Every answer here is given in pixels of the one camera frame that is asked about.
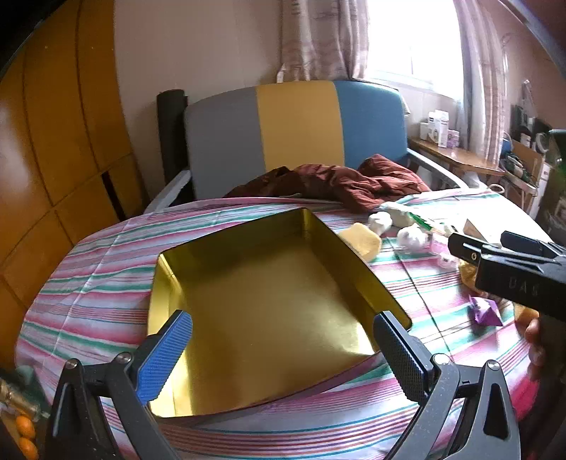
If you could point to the purple packet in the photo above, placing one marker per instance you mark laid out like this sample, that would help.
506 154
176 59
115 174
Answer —
486 309

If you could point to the small cardboard box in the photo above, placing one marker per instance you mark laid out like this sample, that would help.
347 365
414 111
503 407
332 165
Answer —
474 228

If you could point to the window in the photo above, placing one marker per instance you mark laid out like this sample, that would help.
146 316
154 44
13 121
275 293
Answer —
411 40

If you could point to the purple box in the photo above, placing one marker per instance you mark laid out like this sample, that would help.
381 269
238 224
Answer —
453 139

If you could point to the dark green object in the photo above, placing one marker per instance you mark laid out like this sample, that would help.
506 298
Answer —
555 185

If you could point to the patterned curtain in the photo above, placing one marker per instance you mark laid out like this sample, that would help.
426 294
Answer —
323 40
484 88

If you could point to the grey yellow blue armchair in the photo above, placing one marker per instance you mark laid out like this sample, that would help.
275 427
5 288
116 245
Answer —
300 128

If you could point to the white box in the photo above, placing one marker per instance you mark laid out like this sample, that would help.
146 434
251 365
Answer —
435 128

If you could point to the gold tin box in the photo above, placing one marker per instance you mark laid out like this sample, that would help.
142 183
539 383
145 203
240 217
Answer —
265 300

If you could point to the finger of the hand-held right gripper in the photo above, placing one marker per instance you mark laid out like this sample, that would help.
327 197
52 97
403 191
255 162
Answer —
528 246
464 247

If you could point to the white plastic bag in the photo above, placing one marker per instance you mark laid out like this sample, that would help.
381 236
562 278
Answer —
380 221

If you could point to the wooden wardrobe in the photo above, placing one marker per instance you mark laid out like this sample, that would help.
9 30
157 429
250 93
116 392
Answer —
66 132

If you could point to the maroon jacket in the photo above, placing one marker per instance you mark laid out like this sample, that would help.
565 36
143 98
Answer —
345 181

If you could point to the person's right hand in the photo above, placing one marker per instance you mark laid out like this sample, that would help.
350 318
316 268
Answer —
536 340

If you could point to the white sock ball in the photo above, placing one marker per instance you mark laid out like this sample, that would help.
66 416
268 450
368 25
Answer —
413 236

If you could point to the striped tablecloth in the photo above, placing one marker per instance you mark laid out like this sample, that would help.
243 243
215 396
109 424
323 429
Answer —
101 274

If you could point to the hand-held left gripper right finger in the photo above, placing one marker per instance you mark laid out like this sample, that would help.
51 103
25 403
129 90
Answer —
398 354

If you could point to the cluttered storage rack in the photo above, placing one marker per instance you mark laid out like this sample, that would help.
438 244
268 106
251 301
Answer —
526 155

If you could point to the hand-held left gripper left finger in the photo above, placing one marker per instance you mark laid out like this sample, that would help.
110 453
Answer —
163 358

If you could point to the black rolled mat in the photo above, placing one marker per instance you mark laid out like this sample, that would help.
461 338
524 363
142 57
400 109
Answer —
171 141

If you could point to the wooden side table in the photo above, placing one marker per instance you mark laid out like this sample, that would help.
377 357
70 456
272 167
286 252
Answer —
455 157

